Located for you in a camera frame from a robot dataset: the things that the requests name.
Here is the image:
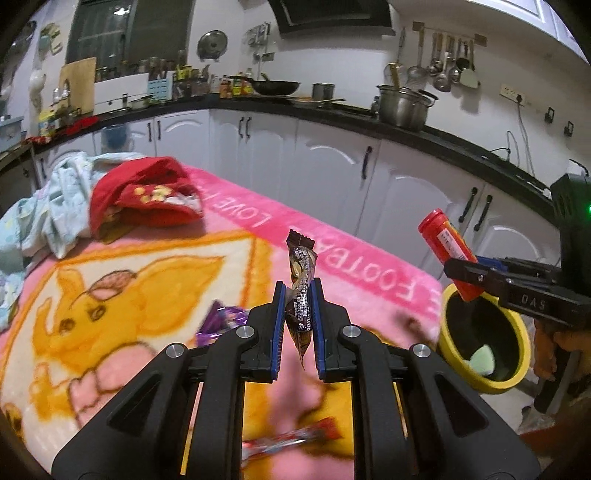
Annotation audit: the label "wall power socket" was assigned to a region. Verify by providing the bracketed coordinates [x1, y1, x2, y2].
[499, 84, 526, 105]

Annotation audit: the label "steel stock pot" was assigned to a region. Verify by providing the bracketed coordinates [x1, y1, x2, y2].
[378, 85, 439, 132]

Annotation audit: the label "white lower cabinets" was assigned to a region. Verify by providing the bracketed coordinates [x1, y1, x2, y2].
[34, 104, 560, 277]

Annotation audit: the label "red cylinder bottle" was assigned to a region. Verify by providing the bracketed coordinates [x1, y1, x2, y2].
[417, 208, 485, 303]

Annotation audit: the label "wooden cutting board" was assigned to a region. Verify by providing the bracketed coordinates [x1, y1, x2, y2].
[58, 57, 96, 114]

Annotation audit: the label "hanging utensils rack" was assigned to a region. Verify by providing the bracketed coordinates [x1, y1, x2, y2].
[384, 22, 488, 91]

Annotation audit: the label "pink cartoon blanket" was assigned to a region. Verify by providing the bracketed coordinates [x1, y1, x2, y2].
[1, 169, 442, 467]

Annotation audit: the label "yellow rimmed trash bin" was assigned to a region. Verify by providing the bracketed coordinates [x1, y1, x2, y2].
[438, 284, 532, 395]

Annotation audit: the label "red candy wrapper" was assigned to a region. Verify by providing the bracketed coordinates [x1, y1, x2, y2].
[242, 417, 342, 468]

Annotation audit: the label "dark kitchen window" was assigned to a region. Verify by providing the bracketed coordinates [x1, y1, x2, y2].
[66, 0, 194, 80]

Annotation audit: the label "purple snack wrapper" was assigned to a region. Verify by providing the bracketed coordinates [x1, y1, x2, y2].
[195, 300, 249, 347]

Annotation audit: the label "blue utensil holder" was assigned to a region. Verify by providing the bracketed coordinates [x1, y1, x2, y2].
[146, 77, 172, 102]

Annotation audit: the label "white upper cabinet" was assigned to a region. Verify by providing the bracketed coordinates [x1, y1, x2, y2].
[386, 0, 583, 63]

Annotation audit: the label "hanging pot lid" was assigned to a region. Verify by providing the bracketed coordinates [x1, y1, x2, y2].
[197, 30, 228, 62]

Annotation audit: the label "light blue cloth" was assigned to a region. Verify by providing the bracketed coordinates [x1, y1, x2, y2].
[0, 152, 142, 331]

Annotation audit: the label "green mesh sponge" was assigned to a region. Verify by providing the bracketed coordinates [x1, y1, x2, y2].
[464, 344, 496, 377]

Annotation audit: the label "steel cup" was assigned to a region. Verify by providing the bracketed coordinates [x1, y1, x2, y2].
[311, 83, 335, 101]

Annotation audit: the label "brown candy wrapper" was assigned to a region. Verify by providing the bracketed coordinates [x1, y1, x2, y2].
[284, 229, 318, 364]

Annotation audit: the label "black range hood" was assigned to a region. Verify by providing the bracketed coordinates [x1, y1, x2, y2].
[269, 0, 393, 35]

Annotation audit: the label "red cloth bag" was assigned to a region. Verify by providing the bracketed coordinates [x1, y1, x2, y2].
[89, 157, 204, 236]

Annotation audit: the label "person right hand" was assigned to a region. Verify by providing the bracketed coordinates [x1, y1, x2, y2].
[533, 320, 591, 383]

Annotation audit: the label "black wok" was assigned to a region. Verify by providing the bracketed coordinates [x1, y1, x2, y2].
[230, 75, 301, 96]

